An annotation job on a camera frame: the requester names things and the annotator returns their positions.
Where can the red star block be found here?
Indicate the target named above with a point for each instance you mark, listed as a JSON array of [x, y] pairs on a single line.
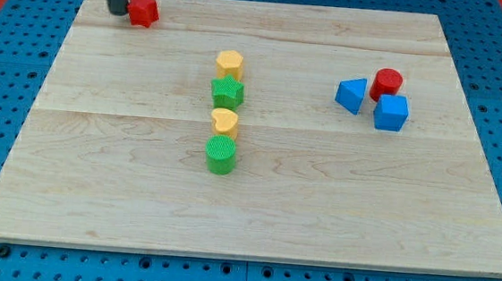
[[143, 12]]

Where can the green star block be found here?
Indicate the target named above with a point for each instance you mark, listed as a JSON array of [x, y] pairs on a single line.
[[227, 92]]

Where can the blue triangle block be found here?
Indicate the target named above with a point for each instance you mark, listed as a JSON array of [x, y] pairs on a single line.
[[350, 94]]

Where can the yellow hexagon block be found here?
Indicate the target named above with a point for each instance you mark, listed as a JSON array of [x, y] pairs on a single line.
[[229, 63]]

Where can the yellow heart block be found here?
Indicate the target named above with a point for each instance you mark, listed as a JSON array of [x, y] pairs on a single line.
[[225, 121]]

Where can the green cylinder block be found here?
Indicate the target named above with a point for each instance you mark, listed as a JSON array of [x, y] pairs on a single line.
[[220, 154]]

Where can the light wooden board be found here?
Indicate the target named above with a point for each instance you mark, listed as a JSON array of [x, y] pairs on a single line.
[[112, 153]]

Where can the red cylinder block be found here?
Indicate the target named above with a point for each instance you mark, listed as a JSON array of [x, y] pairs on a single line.
[[387, 81]]

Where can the blue cube block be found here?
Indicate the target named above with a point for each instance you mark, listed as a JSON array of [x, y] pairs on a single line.
[[391, 113]]

